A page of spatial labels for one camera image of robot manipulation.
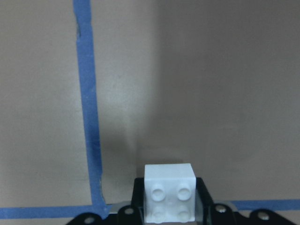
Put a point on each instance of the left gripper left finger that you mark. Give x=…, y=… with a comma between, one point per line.
x=131, y=214

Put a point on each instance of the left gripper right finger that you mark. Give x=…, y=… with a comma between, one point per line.
x=207, y=212

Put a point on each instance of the white block with studs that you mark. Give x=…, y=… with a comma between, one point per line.
x=169, y=191

